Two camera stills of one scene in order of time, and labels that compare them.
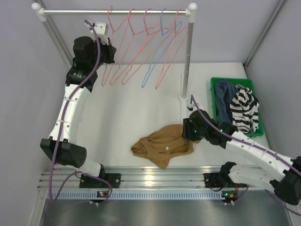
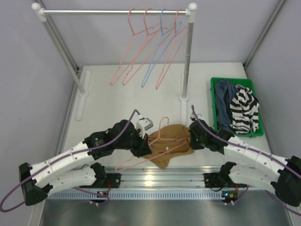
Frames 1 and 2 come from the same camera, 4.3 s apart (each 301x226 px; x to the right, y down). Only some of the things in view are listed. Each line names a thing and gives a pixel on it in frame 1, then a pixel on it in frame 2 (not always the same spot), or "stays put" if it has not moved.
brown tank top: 160,146 stays put
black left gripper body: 109,54 → 143,148
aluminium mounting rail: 136,177 stays put
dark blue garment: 224,90 stays put
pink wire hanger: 118,34 → 182,140
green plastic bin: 248,82 stays put
